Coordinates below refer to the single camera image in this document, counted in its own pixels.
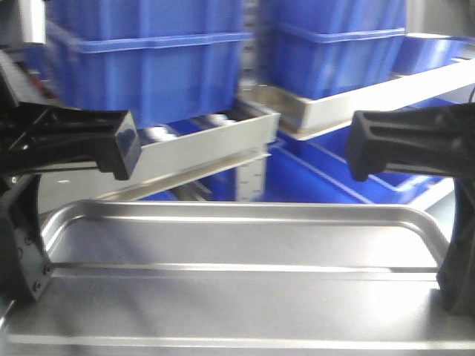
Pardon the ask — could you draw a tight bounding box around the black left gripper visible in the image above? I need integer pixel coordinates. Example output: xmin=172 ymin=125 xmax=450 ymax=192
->
xmin=1 ymin=52 xmax=141 ymax=302

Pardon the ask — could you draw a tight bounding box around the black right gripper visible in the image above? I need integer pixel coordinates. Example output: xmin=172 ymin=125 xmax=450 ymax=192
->
xmin=344 ymin=103 xmax=474 ymax=316

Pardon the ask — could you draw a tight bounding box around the silver ribbed metal tray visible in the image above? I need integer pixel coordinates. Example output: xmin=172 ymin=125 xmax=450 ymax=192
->
xmin=1 ymin=201 xmax=474 ymax=355

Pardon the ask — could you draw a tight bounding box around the blue bin right shelf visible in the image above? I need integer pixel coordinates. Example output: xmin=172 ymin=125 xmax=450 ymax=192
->
xmin=392 ymin=36 xmax=467 ymax=75

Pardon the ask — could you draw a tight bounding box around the blue bin shelf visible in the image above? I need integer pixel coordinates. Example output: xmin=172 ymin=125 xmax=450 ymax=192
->
xmin=392 ymin=36 xmax=467 ymax=75
xmin=46 ymin=1 xmax=250 ymax=128

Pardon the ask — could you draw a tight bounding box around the blue bin centre shelf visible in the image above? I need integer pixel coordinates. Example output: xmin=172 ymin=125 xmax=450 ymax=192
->
xmin=46 ymin=1 xmax=250 ymax=128

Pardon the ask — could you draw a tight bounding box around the blue bin below right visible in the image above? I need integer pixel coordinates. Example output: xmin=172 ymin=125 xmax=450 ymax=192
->
xmin=263 ymin=127 xmax=442 ymax=204

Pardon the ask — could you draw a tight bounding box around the blue bin upper right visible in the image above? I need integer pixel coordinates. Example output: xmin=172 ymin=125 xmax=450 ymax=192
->
xmin=264 ymin=1 xmax=406 ymax=99

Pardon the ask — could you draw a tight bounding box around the steel front shelf rail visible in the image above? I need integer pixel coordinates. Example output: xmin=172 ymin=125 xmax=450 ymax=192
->
xmin=38 ymin=100 xmax=280 ymax=213

